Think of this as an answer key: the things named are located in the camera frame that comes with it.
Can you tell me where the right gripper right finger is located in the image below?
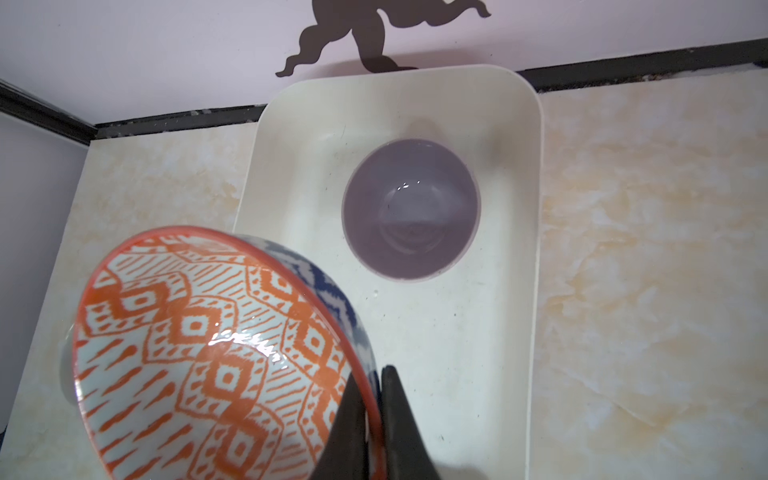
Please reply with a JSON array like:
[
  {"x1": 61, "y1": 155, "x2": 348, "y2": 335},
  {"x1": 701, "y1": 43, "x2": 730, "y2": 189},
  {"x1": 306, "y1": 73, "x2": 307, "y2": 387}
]
[{"x1": 381, "y1": 365, "x2": 440, "y2": 480}]

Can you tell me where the lavender ceramic bowl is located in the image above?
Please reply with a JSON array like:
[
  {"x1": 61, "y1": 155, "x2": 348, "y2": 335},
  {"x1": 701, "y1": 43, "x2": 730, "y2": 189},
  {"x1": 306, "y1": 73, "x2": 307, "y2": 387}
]
[{"x1": 341, "y1": 139, "x2": 481, "y2": 282}]

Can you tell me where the orange patterned bowl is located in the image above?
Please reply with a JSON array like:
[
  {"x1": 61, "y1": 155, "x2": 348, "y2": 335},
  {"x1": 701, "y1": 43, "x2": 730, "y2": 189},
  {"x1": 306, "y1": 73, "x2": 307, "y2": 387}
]
[{"x1": 72, "y1": 226, "x2": 386, "y2": 479}]

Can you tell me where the white plastic bin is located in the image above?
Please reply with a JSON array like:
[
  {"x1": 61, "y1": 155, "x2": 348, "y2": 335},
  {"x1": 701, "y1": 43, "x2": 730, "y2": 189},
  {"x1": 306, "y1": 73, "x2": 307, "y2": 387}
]
[{"x1": 234, "y1": 65, "x2": 543, "y2": 479}]

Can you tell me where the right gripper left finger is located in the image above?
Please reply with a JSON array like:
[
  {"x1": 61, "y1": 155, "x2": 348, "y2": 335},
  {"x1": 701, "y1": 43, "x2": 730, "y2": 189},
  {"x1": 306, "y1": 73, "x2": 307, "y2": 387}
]
[{"x1": 310, "y1": 375, "x2": 369, "y2": 480}]

